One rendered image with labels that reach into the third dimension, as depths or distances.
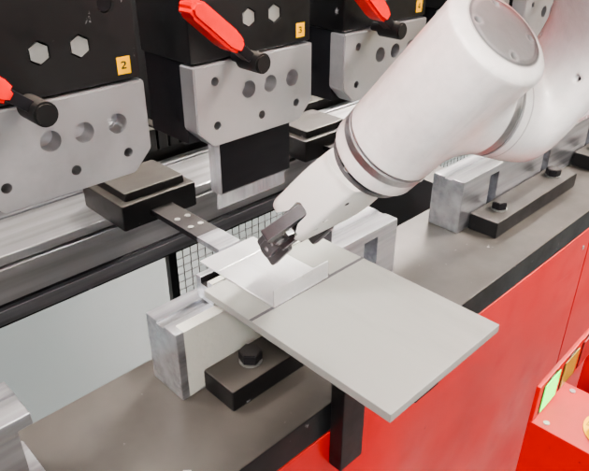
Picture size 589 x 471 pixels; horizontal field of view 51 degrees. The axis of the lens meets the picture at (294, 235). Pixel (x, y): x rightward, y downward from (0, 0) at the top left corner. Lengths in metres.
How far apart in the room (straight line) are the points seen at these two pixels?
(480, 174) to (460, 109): 0.65
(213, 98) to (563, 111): 0.30
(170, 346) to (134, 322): 1.66
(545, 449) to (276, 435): 0.38
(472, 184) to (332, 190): 0.57
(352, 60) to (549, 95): 0.27
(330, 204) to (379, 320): 0.17
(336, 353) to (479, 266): 0.45
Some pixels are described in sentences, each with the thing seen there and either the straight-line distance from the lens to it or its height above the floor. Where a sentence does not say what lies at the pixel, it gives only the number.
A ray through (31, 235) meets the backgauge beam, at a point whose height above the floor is 0.99.
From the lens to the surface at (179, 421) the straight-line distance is 0.73.
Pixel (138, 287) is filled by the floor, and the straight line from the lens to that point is 2.56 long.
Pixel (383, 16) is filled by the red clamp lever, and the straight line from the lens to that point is 0.69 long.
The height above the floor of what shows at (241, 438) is 0.87.
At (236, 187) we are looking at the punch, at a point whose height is 1.10.
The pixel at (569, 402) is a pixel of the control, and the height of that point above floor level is 0.78.
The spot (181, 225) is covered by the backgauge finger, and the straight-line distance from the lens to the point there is 0.83.
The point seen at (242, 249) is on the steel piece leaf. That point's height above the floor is 1.00.
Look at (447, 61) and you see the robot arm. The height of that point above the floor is 1.29.
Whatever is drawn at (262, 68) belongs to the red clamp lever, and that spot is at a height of 1.25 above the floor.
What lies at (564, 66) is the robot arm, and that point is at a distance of 0.52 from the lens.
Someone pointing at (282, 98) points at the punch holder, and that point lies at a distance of 0.65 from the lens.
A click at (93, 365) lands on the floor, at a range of 2.22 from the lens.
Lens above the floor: 1.39
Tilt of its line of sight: 29 degrees down
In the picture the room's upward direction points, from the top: straight up
